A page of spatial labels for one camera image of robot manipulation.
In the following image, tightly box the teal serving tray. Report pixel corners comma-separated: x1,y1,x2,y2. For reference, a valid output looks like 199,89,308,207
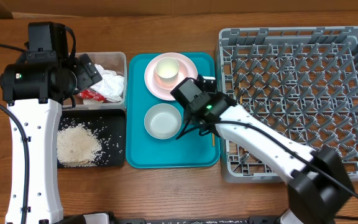
126,54,221,169

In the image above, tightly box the white cup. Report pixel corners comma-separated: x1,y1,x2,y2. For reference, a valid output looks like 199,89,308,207
155,57,180,83

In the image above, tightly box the white rice pile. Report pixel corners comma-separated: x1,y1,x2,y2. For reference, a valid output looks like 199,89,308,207
57,123,124,167

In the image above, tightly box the large pink plate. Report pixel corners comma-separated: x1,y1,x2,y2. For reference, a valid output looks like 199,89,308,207
144,52,198,101

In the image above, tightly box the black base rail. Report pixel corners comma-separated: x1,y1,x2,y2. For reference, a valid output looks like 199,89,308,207
58,212,281,224

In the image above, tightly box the grey dishwasher rack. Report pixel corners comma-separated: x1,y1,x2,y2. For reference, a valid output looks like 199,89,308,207
216,26,358,181

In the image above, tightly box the black rectangular tray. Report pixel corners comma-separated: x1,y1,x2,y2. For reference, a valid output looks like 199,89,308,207
58,109,126,168

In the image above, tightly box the clear plastic waste bin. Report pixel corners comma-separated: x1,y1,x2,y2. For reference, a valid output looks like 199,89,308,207
63,52,127,111

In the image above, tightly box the white napkin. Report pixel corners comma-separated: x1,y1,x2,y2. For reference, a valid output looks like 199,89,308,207
91,64,124,102

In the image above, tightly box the red snack wrapper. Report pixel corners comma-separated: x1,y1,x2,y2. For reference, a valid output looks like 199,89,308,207
78,90,106,102

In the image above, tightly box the grey bowl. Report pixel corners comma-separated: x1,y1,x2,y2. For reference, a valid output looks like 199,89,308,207
144,103,182,140

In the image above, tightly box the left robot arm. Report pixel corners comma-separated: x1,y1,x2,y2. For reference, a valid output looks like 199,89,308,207
0,51,102,223

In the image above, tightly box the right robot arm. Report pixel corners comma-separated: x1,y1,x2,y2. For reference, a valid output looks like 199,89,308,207
171,78,354,223

